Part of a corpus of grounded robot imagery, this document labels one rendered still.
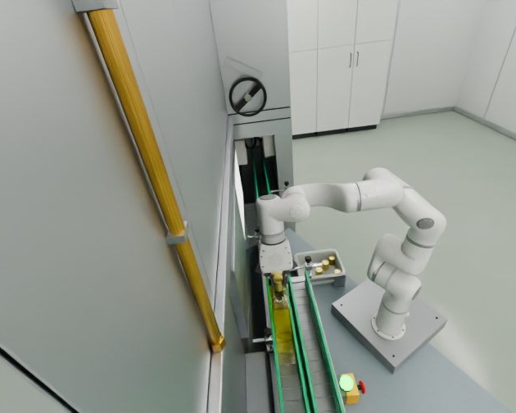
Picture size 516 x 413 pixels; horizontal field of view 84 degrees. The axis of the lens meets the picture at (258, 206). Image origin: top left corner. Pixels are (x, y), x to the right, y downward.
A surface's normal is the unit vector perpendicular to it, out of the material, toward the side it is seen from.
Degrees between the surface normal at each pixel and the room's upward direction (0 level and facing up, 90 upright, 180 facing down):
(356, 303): 2
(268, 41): 90
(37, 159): 90
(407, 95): 90
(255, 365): 0
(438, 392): 0
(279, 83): 90
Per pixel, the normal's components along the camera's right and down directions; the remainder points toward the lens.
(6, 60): 0.99, -0.12
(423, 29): 0.07, 0.58
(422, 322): -0.10, -0.79
